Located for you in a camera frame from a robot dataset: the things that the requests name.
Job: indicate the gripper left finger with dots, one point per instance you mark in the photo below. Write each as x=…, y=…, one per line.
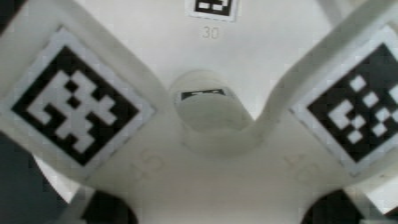
x=96, y=208

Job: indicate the white round table top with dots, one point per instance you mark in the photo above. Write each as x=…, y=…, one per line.
x=306, y=59

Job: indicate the white cross-shaped table base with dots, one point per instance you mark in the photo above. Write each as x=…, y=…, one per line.
x=183, y=187

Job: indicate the white cylindrical table leg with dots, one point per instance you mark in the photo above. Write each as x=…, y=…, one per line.
x=206, y=103

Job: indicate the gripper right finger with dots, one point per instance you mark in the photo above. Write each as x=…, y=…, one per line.
x=341, y=207

